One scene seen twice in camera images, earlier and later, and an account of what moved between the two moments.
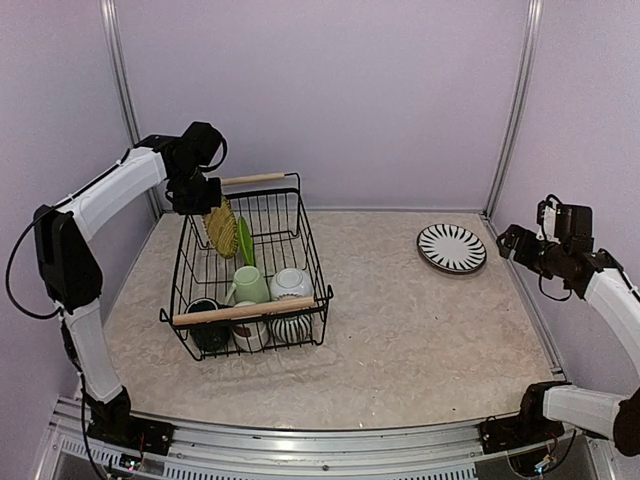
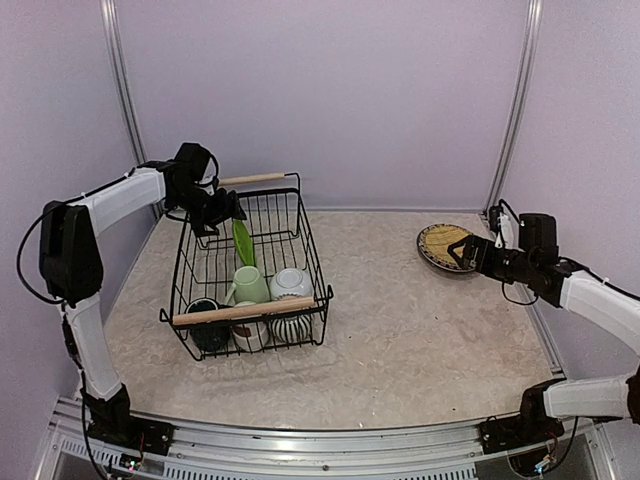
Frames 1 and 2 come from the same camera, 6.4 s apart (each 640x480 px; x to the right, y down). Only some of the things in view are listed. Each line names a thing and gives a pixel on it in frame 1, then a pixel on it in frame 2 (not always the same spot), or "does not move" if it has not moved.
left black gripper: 183,207 -> 226,208
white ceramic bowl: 291,280 does not move
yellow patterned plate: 222,228 -> 435,240
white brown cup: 251,336 does not move
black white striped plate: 452,247 does not move
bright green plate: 245,241 does not move
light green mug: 248,286 does not move
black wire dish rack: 246,275 does not move
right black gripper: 523,254 -> 483,260
